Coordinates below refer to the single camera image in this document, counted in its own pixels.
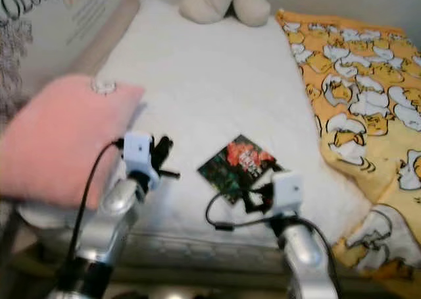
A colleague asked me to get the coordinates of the red and black snack packet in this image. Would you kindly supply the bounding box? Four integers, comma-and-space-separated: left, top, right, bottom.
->
197, 134, 281, 205

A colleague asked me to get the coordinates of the pink pillow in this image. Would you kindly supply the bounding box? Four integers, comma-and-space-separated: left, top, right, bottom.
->
0, 74, 147, 211

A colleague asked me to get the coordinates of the yellow cartoon egg blanket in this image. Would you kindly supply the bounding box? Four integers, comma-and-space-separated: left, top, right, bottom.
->
276, 8, 421, 281

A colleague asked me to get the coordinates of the white quilted mattress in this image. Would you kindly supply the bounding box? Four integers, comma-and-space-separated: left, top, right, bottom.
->
33, 0, 376, 258

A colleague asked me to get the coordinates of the beige plush toy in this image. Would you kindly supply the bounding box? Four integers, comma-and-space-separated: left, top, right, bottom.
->
179, 0, 272, 28

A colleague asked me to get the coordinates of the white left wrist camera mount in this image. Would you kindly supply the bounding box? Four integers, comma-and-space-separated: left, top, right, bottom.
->
122, 132, 159, 178

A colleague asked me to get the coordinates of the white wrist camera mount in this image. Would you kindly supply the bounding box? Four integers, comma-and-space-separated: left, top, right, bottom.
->
122, 132, 159, 178
271, 171, 304, 216

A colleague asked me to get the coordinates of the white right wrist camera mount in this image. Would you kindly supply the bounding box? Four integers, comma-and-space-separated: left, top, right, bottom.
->
271, 171, 304, 216

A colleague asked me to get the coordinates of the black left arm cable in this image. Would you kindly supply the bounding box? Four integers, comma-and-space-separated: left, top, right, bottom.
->
69, 138, 127, 275

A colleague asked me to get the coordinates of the beige padded bed rail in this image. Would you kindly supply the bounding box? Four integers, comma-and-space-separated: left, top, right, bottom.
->
72, 0, 139, 76

